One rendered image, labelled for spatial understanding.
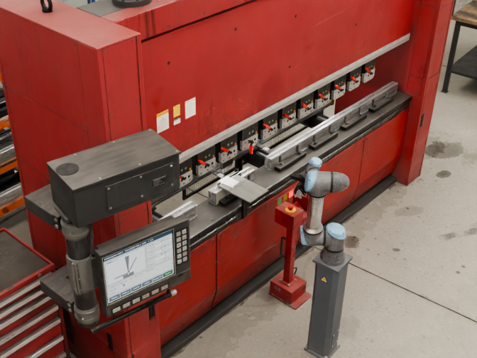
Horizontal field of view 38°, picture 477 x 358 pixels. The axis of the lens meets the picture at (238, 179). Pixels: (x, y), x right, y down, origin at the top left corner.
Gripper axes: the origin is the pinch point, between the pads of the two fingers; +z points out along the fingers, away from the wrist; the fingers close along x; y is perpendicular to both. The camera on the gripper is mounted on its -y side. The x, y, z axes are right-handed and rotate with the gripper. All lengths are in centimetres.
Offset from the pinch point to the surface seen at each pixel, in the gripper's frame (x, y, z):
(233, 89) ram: -25, -55, -59
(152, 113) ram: -90, -59, -67
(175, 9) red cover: -72, -75, -116
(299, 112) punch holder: 43, -41, -19
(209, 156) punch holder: -47, -43, -24
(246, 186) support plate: -24.3, -22.9, -1.3
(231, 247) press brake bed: -38, -9, 38
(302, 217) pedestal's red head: 3.9, 9.8, 15.4
